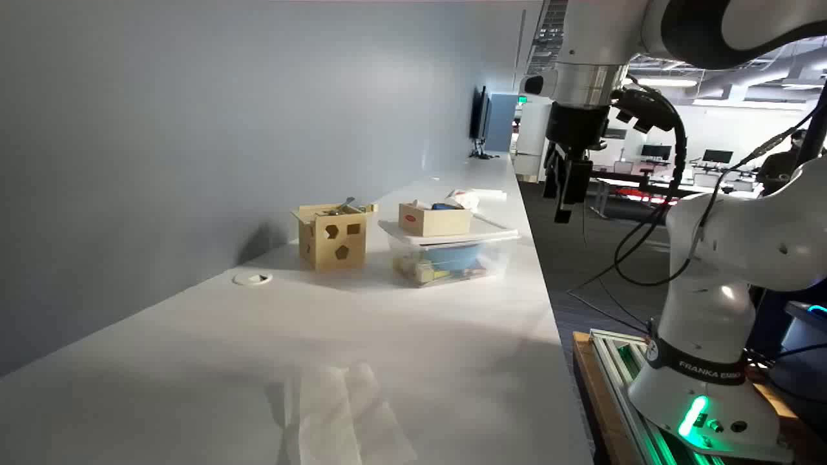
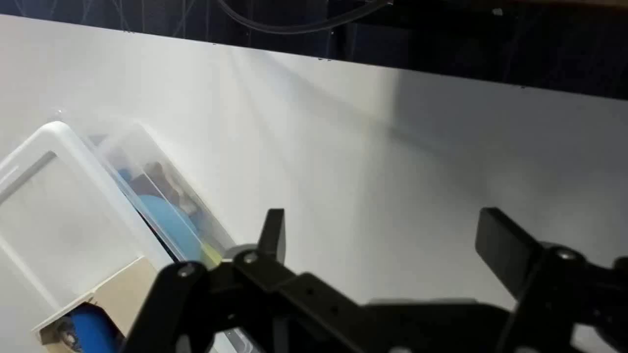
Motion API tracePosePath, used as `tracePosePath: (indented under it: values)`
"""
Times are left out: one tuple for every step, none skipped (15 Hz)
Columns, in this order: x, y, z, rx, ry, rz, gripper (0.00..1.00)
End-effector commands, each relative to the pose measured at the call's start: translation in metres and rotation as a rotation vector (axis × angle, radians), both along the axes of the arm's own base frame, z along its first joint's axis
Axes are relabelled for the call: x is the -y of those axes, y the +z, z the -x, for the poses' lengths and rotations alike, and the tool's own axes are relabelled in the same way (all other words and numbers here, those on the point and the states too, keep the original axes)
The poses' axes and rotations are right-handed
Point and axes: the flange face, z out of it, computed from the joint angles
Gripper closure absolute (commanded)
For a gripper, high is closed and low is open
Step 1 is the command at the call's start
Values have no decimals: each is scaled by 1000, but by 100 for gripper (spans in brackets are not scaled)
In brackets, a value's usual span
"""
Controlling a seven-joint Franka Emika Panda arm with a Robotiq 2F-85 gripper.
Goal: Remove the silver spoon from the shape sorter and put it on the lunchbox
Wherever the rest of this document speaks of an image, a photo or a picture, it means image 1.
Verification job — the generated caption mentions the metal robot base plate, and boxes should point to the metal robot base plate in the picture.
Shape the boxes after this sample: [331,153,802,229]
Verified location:
[589,326,796,465]

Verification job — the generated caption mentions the wooden base platform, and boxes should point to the wooden base platform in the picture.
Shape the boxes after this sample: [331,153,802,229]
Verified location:
[572,331,651,465]

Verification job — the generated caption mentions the clear plastic lunchbox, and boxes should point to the clear plastic lunchbox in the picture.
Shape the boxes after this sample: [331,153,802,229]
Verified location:
[377,213,522,288]

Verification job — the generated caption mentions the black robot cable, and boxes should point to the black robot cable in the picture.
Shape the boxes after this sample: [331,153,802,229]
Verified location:
[574,78,718,294]

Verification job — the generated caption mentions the blue bowl inside lunchbox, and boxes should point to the blue bowl inside lunchbox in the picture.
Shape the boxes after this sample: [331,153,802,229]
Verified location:
[425,246,483,273]

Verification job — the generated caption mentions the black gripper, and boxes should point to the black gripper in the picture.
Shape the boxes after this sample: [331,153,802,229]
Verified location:
[544,100,614,225]

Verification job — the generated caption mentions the crumpled white cloth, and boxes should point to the crumpled white cloth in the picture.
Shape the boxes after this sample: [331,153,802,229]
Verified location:
[448,186,512,213]

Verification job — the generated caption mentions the black computer monitor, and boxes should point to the black computer monitor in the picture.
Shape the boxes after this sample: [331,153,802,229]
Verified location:
[468,82,522,162]

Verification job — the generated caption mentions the wooden shape sorter box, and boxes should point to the wooden shape sorter box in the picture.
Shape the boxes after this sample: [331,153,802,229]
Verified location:
[292,202,380,273]

